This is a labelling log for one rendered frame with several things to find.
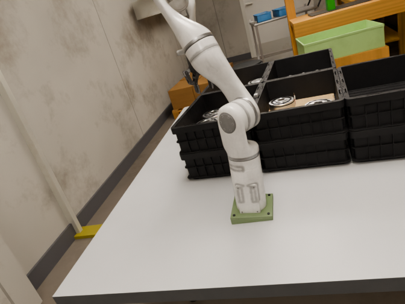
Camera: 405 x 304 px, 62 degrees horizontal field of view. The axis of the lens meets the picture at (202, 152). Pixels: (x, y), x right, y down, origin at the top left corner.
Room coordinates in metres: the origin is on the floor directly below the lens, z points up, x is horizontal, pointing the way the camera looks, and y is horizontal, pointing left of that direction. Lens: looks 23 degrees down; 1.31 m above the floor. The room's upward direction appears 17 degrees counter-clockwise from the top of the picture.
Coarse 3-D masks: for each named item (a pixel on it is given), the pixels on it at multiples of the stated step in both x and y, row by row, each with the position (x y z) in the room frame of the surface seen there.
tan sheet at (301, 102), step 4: (316, 96) 1.34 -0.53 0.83; (320, 96) 1.33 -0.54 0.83; (324, 96) 1.31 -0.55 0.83; (328, 96) 1.30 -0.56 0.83; (332, 96) 1.29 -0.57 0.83; (296, 100) 1.37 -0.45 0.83; (300, 100) 1.35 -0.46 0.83; (304, 100) 1.33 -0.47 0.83; (308, 100) 1.32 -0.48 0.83; (312, 100) 1.31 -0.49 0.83; (332, 100) 1.24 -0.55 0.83; (296, 104) 1.32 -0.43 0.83; (300, 104) 1.30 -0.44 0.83; (304, 104) 1.29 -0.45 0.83
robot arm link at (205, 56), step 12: (192, 48) 0.94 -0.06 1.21; (204, 48) 0.92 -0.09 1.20; (216, 48) 0.93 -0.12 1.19; (192, 60) 0.94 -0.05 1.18; (204, 60) 0.92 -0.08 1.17; (216, 60) 0.92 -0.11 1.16; (204, 72) 0.93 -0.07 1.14; (216, 72) 0.92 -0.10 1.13; (228, 72) 0.92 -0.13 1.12; (216, 84) 0.94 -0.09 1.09; (228, 84) 0.92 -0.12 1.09; (240, 84) 0.91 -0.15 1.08; (228, 96) 0.94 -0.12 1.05; (240, 96) 0.90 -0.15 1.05
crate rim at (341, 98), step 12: (312, 72) 1.35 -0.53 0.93; (336, 72) 1.25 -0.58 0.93; (264, 84) 1.39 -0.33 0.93; (336, 84) 1.11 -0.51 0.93; (288, 108) 1.03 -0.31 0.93; (300, 108) 1.01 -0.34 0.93; (312, 108) 0.99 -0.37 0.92; (324, 108) 0.98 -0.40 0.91; (336, 108) 0.96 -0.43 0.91; (264, 120) 1.05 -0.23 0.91
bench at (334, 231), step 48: (144, 192) 1.21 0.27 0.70; (192, 192) 1.10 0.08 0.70; (288, 192) 0.91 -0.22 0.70; (336, 192) 0.84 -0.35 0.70; (384, 192) 0.77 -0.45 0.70; (96, 240) 0.98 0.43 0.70; (144, 240) 0.90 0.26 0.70; (192, 240) 0.82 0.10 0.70; (240, 240) 0.76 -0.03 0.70; (288, 240) 0.70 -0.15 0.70; (336, 240) 0.65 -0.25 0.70; (384, 240) 0.61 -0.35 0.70; (96, 288) 0.74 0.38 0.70; (144, 288) 0.69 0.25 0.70; (192, 288) 0.64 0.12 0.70; (240, 288) 0.60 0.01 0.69; (288, 288) 0.57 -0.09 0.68; (336, 288) 0.54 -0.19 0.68; (384, 288) 0.51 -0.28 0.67
